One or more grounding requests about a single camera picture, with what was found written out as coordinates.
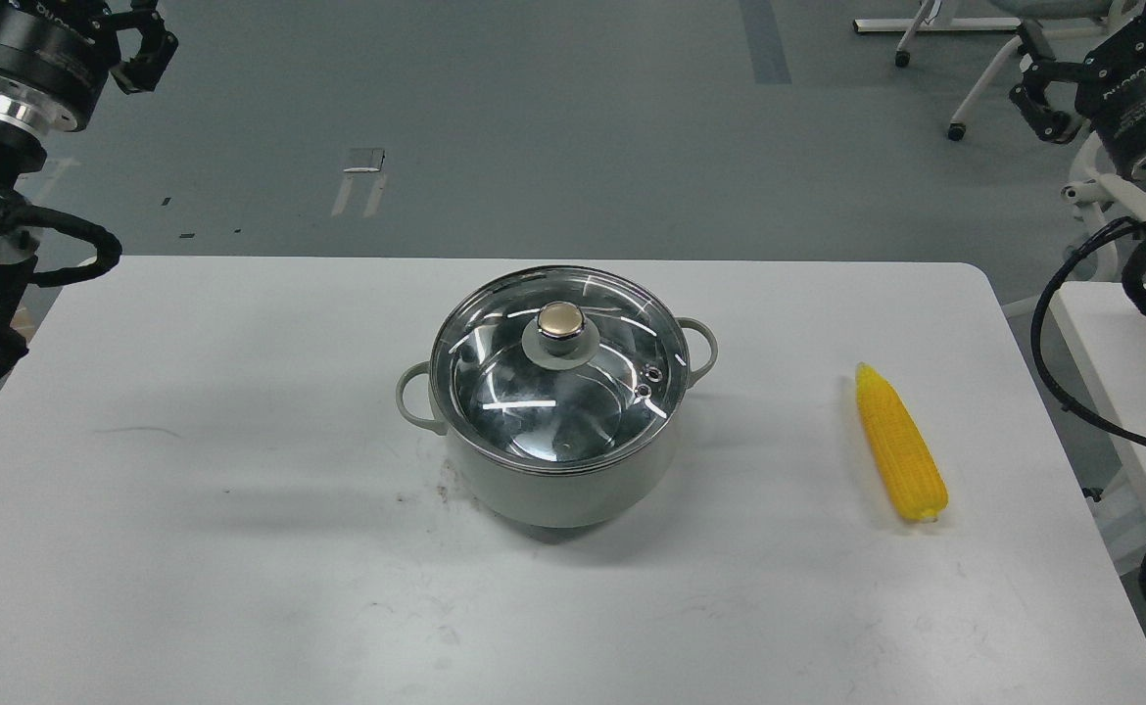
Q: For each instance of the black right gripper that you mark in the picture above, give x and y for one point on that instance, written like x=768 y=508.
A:
x=1113 y=100

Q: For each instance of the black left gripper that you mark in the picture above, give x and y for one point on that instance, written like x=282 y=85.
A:
x=53 y=48

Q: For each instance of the yellow corn cob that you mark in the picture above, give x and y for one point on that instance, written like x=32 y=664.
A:
x=912 y=482

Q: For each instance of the glass pot lid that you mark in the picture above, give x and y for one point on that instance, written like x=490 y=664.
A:
x=562 y=369

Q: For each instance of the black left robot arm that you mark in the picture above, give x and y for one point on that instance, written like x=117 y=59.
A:
x=42 y=247

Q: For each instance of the pale green metal pot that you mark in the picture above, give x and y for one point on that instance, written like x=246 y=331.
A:
x=564 y=502

